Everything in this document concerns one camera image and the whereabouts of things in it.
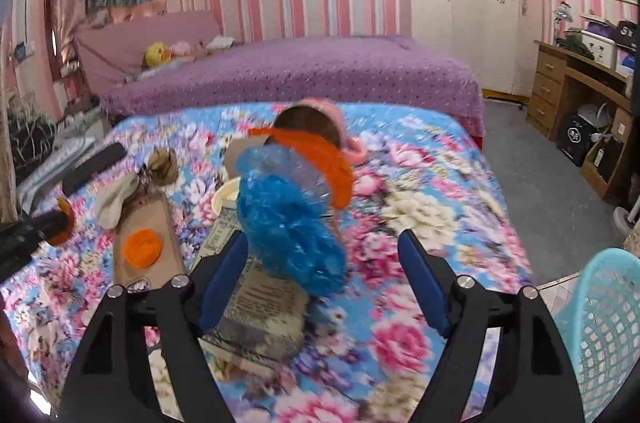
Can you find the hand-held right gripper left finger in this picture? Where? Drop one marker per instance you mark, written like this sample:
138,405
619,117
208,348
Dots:
225,278

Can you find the desk lamp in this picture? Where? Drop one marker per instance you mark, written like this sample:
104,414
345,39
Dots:
562,15

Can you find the cream wardrobe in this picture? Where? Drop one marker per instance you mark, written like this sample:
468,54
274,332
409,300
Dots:
475,18

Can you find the tall black box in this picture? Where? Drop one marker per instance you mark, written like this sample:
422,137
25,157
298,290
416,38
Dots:
607,158

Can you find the pink cup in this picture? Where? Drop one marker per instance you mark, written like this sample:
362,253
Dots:
300,118

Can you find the long brown cardboard piece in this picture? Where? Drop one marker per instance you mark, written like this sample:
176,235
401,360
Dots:
150,215

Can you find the purple bag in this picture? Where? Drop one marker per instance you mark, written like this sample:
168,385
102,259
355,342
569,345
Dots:
600,27

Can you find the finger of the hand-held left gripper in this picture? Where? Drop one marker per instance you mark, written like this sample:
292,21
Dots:
27,230

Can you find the wooden desk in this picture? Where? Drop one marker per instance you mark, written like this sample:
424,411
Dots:
550,78

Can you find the orange peel piece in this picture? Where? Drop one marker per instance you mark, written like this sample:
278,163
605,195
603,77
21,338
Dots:
65,223

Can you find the brown dried husk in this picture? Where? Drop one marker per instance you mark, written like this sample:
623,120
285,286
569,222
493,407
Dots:
162,165

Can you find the white fan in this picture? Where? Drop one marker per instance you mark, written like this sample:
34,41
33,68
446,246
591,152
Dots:
595,115

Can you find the yellow duck plush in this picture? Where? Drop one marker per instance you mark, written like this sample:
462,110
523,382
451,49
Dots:
156,54

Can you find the cream paper bowl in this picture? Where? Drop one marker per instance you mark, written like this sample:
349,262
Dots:
225,198

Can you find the purple bed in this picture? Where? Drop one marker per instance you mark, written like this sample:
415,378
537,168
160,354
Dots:
325,68

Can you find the white crumpled cloth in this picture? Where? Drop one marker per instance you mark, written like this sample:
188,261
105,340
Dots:
115,200

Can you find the white storage box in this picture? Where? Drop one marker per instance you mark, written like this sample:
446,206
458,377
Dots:
600,48

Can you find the pink plush toy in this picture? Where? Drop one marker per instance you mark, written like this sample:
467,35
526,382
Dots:
181,49

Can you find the dark clothes pile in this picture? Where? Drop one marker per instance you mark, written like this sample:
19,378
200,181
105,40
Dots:
575,43

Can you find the teal plastic basket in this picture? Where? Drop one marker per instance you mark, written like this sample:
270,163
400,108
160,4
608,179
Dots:
600,318

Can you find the small brown cardboard piece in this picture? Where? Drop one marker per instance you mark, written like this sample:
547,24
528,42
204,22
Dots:
232,160

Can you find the black gift box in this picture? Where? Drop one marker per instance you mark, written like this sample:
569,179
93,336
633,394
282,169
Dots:
575,135

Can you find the white round floor stand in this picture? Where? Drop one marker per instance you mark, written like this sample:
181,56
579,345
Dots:
627,218

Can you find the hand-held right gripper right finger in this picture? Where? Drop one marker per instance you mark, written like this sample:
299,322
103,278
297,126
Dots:
425,283

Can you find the floral blanket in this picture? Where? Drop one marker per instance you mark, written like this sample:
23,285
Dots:
425,203

